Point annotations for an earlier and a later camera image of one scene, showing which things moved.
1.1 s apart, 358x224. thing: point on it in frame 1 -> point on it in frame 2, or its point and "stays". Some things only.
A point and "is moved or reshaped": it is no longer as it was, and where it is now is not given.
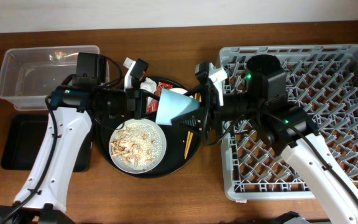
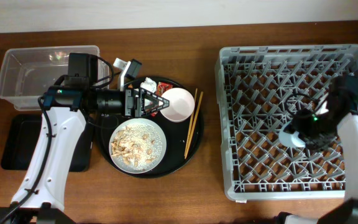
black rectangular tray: (23, 135) stays
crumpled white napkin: (150, 85) stays
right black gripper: (210, 116) -> (298, 122)
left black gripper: (137, 106) stays
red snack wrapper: (153, 104) stays
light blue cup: (171, 104) is moved or reshaped
